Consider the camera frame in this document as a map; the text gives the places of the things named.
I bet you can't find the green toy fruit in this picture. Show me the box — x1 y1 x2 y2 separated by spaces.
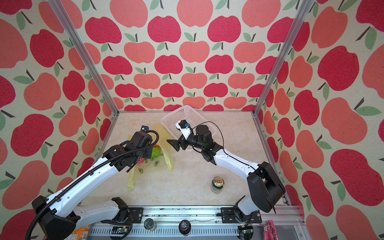
151 147 162 160

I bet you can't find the yellow plastic bag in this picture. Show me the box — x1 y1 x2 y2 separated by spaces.
127 124 175 192

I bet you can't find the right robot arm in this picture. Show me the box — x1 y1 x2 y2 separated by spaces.
167 120 286 223

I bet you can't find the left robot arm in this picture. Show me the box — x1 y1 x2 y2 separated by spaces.
25 126 160 240

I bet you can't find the white plastic basket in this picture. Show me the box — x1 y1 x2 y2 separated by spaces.
160 104 220 152

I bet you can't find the green drink can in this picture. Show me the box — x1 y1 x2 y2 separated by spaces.
211 176 225 194

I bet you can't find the small grey knob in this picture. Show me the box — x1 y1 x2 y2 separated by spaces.
144 218 157 231

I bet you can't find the black round knob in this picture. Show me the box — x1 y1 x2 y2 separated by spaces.
178 220 192 236

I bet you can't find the orange snack packet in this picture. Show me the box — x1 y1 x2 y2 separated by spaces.
65 225 92 240

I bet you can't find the pink snack packet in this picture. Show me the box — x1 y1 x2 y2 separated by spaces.
261 220 279 240

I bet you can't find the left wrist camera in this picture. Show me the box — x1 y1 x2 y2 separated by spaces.
141 126 150 132

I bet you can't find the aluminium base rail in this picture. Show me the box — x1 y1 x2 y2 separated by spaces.
88 205 310 240

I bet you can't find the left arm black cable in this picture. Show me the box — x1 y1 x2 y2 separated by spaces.
25 129 160 240

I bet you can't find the left aluminium corner post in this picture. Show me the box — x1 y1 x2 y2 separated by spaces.
48 1 120 117

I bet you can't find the aluminium corner post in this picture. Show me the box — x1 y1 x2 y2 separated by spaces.
253 0 316 116
48 1 120 117

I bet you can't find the right aluminium corner post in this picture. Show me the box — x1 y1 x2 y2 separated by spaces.
253 0 316 116

